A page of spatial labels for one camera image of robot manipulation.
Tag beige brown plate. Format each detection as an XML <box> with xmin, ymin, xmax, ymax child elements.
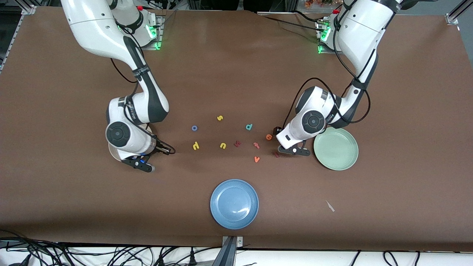
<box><xmin>108</xmin><ymin>143</ymin><xmax>128</xmax><ymax>163</ymax></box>

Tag light green plate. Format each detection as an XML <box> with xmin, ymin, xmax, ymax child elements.
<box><xmin>313</xmin><ymin>127</ymin><xmax>359</xmax><ymax>171</ymax></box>

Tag blue plate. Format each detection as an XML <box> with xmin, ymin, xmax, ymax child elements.
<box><xmin>210</xmin><ymin>179</ymin><xmax>259</xmax><ymax>230</ymax></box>

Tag orange flowers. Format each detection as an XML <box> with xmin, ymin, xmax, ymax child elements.
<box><xmin>305</xmin><ymin>0</ymin><xmax>342</xmax><ymax>8</ymax></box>

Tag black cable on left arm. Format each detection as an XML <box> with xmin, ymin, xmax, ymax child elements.
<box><xmin>282</xmin><ymin>0</ymin><xmax>371</xmax><ymax>130</ymax></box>

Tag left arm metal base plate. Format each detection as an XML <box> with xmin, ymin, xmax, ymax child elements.
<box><xmin>316</xmin><ymin>19</ymin><xmax>345</xmax><ymax>55</ymax></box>

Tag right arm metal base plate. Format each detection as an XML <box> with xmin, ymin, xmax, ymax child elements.
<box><xmin>140</xmin><ymin>16</ymin><xmax>164</xmax><ymax>51</ymax></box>

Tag black cable on table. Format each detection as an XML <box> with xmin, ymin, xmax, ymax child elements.
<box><xmin>292</xmin><ymin>10</ymin><xmax>322</xmax><ymax>23</ymax></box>
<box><xmin>263</xmin><ymin>16</ymin><xmax>324</xmax><ymax>31</ymax></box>

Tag grey metal camera mount bracket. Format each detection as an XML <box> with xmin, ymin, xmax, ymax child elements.
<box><xmin>216</xmin><ymin>236</ymin><xmax>244</xmax><ymax>266</ymax></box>

